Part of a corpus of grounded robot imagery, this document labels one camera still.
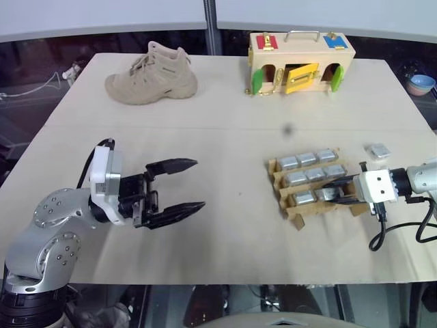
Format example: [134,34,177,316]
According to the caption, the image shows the white power plug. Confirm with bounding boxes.
[62,62,83,83]

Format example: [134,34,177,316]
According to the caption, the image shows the wooden lock toy box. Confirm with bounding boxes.
[244,29,357,98]

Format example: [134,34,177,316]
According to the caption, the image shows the pink bowl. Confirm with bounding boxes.
[406,81,435,98]

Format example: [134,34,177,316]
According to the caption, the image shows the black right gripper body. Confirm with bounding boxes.
[348,174,360,207]

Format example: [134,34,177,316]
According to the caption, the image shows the loose silver metal block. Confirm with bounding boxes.
[363,143,391,160]

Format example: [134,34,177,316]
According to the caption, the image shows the blue bowl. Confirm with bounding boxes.
[409,74,437,91]

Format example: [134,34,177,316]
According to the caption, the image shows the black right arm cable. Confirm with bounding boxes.
[367,195,437,253]

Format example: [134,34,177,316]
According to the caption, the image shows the grey metal pole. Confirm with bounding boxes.
[203,0,223,56]

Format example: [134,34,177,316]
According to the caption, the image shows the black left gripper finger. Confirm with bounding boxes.
[145,157,199,179]
[136,201,207,230]

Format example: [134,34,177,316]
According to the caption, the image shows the beige suede boot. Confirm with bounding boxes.
[104,41,199,105]

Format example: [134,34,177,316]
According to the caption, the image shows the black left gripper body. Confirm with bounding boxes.
[117,168,161,229]

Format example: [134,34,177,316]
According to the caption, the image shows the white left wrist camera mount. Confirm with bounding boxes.
[88,144,128,227]

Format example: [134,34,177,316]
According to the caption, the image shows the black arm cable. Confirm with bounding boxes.
[75,137,115,191]
[367,195,437,253]

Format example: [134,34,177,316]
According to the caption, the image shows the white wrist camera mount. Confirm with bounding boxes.
[88,144,128,227]
[352,168,399,205]

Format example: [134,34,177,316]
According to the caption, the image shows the dark rounded shape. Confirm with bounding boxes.
[183,284,231,328]

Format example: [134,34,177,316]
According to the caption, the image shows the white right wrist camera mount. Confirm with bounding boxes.
[352,168,399,205]

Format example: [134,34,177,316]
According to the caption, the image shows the white thin cable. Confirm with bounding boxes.
[0,70,66,100]

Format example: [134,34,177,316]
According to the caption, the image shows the wooden slotted tray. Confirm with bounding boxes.
[267,147,370,231]

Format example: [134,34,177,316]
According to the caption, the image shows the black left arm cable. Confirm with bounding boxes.
[75,137,115,191]

